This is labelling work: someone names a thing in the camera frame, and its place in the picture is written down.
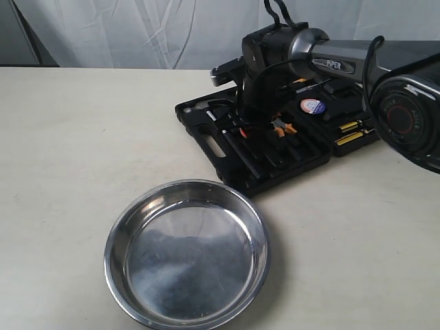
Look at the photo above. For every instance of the white fabric backdrop curtain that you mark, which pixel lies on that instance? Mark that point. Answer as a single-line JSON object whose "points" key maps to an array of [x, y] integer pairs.
{"points": [[202, 34]]}

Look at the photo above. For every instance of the round stainless steel tray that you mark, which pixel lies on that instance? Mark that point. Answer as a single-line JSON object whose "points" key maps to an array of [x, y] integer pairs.
{"points": [[189, 254]]}

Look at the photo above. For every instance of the black plastic tool case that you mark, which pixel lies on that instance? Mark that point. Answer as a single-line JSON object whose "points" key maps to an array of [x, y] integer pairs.
{"points": [[316, 134]]}

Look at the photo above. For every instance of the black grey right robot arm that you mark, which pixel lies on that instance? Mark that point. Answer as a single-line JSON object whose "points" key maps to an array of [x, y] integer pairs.
{"points": [[399, 79]]}

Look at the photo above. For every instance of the pliers with orange handles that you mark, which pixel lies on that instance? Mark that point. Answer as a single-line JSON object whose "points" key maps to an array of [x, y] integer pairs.
{"points": [[286, 136]]}

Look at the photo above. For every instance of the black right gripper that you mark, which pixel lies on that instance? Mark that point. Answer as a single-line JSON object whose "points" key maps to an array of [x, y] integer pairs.
{"points": [[274, 58]]}

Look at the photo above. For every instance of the round electrical tape roll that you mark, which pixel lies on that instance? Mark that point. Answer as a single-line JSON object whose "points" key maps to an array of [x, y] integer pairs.
{"points": [[312, 106]]}

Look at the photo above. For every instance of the hammer with black handle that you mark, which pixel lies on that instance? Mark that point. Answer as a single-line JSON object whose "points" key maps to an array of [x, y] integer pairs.
{"points": [[217, 110]]}

